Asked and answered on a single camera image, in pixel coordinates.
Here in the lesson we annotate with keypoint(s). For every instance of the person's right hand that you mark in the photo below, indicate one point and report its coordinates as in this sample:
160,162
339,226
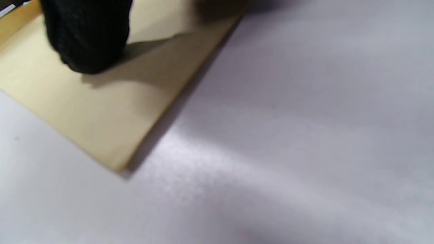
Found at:
88,34

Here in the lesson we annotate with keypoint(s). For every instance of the brown paper envelope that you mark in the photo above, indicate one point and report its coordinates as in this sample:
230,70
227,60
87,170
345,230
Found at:
112,112

